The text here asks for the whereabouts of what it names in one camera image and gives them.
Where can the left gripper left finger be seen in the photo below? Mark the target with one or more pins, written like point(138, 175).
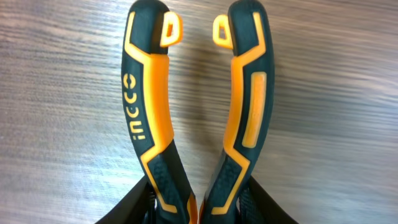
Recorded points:
point(136, 207)

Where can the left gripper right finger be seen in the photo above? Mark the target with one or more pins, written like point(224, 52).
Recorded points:
point(256, 206)

